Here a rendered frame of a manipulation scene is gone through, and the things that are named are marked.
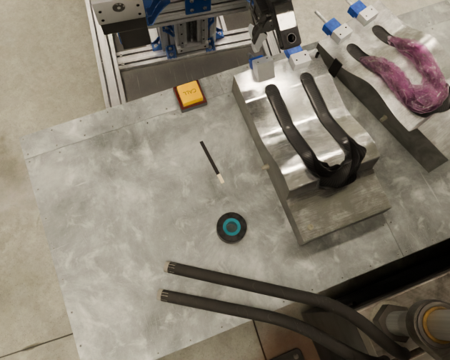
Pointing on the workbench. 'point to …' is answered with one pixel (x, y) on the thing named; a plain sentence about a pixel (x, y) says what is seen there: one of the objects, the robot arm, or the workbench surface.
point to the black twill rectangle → (335, 68)
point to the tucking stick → (212, 162)
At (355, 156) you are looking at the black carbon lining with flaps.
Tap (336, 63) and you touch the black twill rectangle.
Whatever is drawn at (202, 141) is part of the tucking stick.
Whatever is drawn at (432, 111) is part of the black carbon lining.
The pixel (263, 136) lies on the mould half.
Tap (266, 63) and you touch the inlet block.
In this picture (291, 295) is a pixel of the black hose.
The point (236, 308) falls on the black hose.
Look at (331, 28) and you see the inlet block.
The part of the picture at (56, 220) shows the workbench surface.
